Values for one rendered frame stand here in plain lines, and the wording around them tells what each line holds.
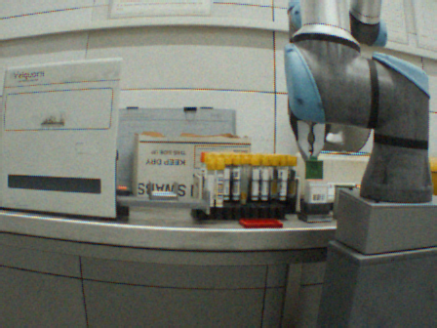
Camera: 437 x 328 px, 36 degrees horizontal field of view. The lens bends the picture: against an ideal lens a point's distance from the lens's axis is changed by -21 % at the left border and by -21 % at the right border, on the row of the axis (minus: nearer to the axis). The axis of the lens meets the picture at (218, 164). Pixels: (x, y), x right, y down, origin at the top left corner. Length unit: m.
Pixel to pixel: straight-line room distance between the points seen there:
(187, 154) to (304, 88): 0.66
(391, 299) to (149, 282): 1.11
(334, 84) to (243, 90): 1.00
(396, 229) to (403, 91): 0.22
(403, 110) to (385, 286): 0.28
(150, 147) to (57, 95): 0.38
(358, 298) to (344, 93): 0.31
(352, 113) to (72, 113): 0.55
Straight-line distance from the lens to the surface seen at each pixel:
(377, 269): 1.12
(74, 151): 1.44
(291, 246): 1.45
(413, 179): 1.15
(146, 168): 1.74
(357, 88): 1.13
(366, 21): 1.52
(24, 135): 1.45
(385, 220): 1.12
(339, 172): 1.80
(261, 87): 2.11
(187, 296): 2.14
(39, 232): 1.42
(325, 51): 1.14
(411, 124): 1.15
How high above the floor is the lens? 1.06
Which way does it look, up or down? 3 degrees down
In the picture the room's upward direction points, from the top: 2 degrees clockwise
